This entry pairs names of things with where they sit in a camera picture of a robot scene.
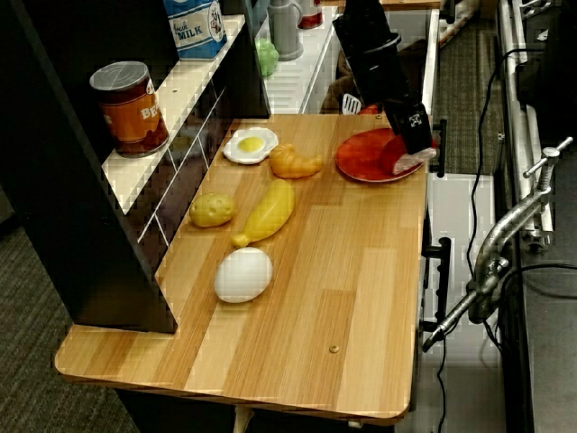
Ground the black gripper with logo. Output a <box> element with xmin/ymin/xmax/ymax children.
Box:
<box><xmin>382</xmin><ymin>95</ymin><xmax>438</xmax><ymax>157</ymax></box>

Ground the red and white toy sushi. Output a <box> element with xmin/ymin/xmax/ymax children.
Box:
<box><xmin>379</xmin><ymin>134</ymin><xmax>440</xmax><ymax>177</ymax></box>

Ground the red round plate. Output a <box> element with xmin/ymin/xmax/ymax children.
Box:
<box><xmin>334</xmin><ymin>127</ymin><xmax>428</xmax><ymax>184</ymax></box>

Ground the brown toy in sink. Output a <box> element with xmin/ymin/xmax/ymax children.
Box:
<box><xmin>325</xmin><ymin>58</ymin><xmax>362</xmax><ymax>114</ymax></box>

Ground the metal screw clamp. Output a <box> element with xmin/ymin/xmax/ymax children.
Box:
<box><xmin>421</xmin><ymin>136</ymin><xmax>574</xmax><ymax>354</ymax></box>

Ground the orange toy croissant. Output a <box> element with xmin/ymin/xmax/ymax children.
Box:
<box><xmin>269</xmin><ymin>143</ymin><xmax>325</xmax><ymax>180</ymax></box>

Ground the yellow toy banana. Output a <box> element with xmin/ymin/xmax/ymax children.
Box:
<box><xmin>231</xmin><ymin>178</ymin><xmax>297</xmax><ymax>249</ymax></box>

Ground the toy fried egg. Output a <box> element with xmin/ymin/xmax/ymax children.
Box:
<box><xmin>222</xmin><ymin>127</ymin><xmax>279</xmax><ymax>166</ymax></box>

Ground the red and white toy can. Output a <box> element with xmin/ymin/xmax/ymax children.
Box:
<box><xmin>297</xmin><ymin>0</ymin><xmax>325</xmax><ymax>31</ymax></box>

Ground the grey toy mug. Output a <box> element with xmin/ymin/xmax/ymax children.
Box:
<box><xmin>267</xmin><ymin>0</ymin><xmax>305</xmax><ymax>62</ymax></box>

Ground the green toy vegetable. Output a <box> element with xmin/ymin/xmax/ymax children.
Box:
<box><xmin>254</xmin><ymin>38</ymin><xmax>280</xmax><ymax>78</ymax></box>

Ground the yellow toy potato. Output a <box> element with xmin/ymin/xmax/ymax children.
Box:
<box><xmin>188</xmin><ymin>192</ymin><xmax>235</xmax><ymax>227</ymax></box>

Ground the white toy egg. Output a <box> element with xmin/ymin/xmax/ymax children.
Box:
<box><xmin>213</xmin><ymin>246</ymin><xmax>274</xmax><ymax>304</ymax></box>

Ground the blue toy milk carton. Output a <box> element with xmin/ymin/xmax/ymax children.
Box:
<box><xmin>161</xmin><ymin>0</ymin><xmax>229</xmax><ymax>61</ymax></box>

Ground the brown toy beans can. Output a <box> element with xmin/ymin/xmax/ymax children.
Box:
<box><xmin>88</xmin><ymin>60</ymin><xmax>171</xmax><ymax>159</ymax></box>

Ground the black shelf unit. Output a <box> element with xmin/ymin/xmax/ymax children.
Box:
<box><xmin>0</xmin><ymin>0</ymin><xmax>272</xmax><ymax>336</ymax></box>

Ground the short black drawer handle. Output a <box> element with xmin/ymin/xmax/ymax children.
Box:
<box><xmin>430</xmin><ymin>118</ymin><xmax>449</xmax><ymax>179</ymax></box>

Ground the thin black cable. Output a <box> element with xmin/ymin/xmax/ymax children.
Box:
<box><xmin>466</xmin><ymin>48</ymin><xmax>528</xmax><ymax>277</ymax></box>

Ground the aluminium frame rail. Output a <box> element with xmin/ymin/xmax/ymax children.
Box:
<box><xmin>494</xmin><ymin>0</ymin><xmax>556</xmax><ymax>247</ymax></box>

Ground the long black drawer handle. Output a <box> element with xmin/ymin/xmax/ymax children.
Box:
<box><xmin>421</xmin><ymin>236</ymin><xmax>453</xmax><ymax>334</ymax></box>

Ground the thick black cable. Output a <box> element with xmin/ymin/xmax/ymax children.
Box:
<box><xmin>481</xmin><ymin>263</ymin><xmax>577</xmax><ymax>357</ymax></box>

